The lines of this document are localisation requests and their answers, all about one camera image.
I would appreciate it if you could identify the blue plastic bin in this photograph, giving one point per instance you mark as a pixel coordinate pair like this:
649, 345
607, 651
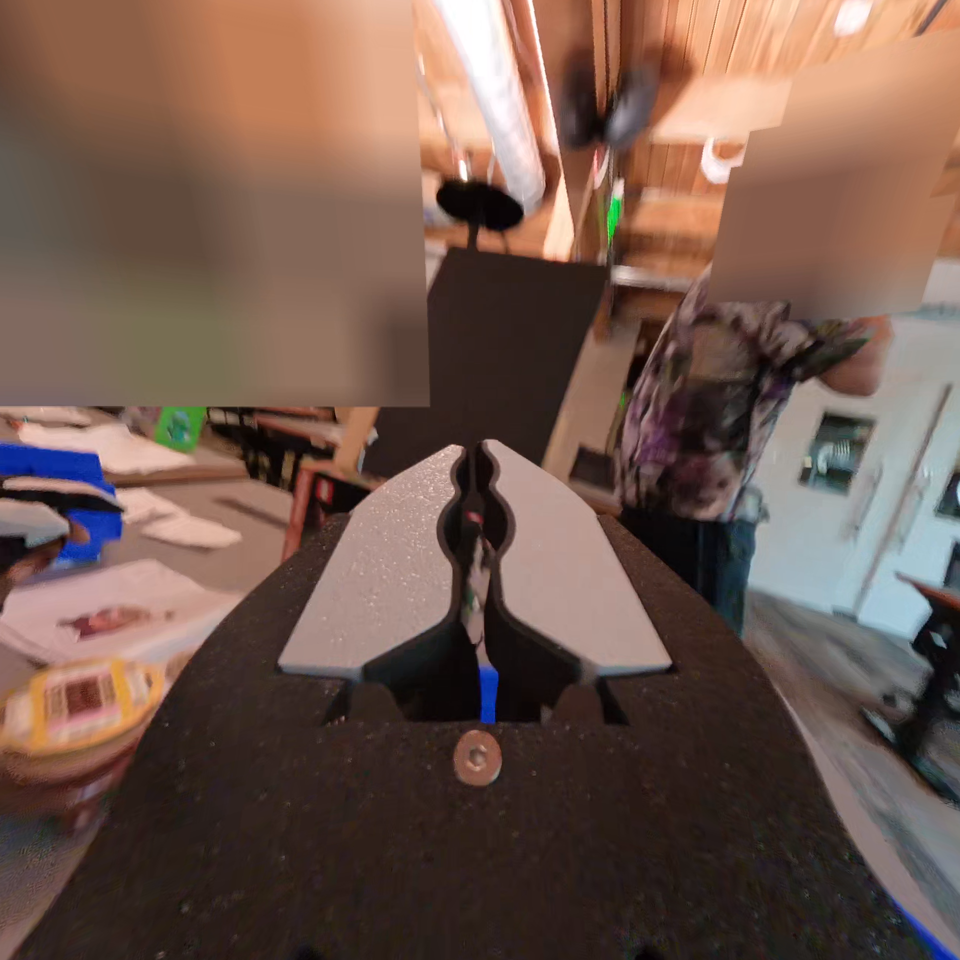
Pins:
30, 458
488, 693

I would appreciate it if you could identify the black round disc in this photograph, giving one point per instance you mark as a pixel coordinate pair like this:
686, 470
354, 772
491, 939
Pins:
480, 206

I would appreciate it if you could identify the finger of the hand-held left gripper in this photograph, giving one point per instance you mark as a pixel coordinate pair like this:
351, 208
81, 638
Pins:
30, 525

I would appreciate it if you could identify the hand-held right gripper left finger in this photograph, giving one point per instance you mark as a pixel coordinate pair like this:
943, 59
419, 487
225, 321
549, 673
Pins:
375, 593

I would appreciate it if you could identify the dark flat panel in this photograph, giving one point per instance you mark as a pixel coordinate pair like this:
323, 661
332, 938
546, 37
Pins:
495, 345

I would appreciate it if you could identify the white double door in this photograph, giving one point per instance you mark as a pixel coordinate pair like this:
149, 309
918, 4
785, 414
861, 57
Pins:
840, 510

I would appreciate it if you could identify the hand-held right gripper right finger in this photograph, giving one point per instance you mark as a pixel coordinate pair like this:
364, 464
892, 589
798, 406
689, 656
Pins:
578, 593

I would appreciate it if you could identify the metal ventilation duct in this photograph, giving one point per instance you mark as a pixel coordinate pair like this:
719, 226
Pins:
495, 90

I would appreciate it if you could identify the brick pot model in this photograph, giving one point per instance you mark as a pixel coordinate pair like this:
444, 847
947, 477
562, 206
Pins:
75, 705

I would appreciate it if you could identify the green cardboard box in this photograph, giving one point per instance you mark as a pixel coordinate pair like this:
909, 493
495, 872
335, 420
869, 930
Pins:
180, 429

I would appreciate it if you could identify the white instruction booklet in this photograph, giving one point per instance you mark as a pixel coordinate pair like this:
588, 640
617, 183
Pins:
150, 593

